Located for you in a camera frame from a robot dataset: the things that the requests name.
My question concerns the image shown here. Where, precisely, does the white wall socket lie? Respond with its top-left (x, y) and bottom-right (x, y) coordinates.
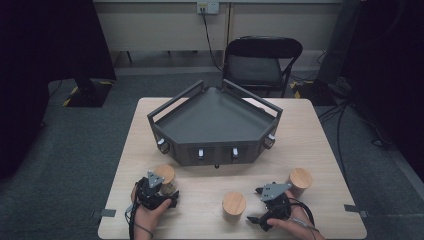
top-left (196, 1), bottom-right (220, 15)

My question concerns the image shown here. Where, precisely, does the hand-held gripper cable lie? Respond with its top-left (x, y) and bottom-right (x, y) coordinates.
top-left (288, 198), bottom-right (321, 240)
top-left (124, 199), bottom-right (154, 240)

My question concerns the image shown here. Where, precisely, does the black stand base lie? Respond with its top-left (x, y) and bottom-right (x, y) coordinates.
top-left (289, 79), bottom-right (338, 107)
top-left (62, 76), bottom-right (114, 108)

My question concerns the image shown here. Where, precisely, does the person's left hand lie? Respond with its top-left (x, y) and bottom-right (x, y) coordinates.
top-left (130, 186), bottom-right (173, 231)

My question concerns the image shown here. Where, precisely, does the person's right hand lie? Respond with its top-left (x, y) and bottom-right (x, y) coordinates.
top-left (267, 190), bottom-right (319, 239)

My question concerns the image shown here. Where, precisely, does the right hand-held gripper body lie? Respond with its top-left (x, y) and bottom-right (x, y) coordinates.
top-left (260, 182), bottom-right (293, 221)

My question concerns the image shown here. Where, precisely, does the black floor cable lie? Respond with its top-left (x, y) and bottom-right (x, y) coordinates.
top-left (318, 96), bottom-right (391, 188)

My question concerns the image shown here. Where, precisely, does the dark grey corner rack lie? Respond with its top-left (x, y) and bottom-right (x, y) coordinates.
top-left (147, 78), bottom-right (284, 169)

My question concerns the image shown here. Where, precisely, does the grey upright panel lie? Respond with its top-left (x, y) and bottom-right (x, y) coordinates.
top-left (316, 0), bottom-right (363, 84)

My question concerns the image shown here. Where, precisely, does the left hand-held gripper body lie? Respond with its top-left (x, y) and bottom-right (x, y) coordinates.
top-left (134, 170), bottom-right (172, 211)

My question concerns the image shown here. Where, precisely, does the glass jar with pale beans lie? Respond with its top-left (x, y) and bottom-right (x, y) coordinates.
top-left (154, 164), bottom-right (176, 197)

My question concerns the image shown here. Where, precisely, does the glass jar with dark contents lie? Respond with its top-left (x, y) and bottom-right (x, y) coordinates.
top-left (288, 167), bottom-right (314, 198)

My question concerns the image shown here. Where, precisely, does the glass jar with brown nuts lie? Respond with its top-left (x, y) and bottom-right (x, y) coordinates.
top-left (221, 191), bottom-right (248, 223)

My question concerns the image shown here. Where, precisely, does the left hand-held gripper cable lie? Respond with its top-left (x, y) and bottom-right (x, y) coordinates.
top-left (124, 199), bottom-right (154, 240)

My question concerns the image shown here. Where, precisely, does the dark curtain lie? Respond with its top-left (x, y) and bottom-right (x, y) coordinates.
top-left (0, 0), bottom-right (117, 181)
top-left (343, 0), bottom-right (424, 183)

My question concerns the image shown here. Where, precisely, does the grey tape strip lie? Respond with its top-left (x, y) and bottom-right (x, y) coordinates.
top-left (92, 208), bottom-right (117, 218)
top-left (344, 204), bottom-right (369, 218)

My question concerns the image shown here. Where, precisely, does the black wall socket cable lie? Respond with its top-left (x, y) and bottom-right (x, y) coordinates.
top-left (201, 13), bottom-right (224, 73)

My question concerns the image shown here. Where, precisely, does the right hand-held gripper cable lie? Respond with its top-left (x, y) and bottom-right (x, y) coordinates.
top-left (288, 198), bottom-right (321, 240)

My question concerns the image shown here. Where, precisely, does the black folding chair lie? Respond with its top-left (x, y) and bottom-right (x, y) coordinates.
top-left (221, 35), bottom-right (304, 98)

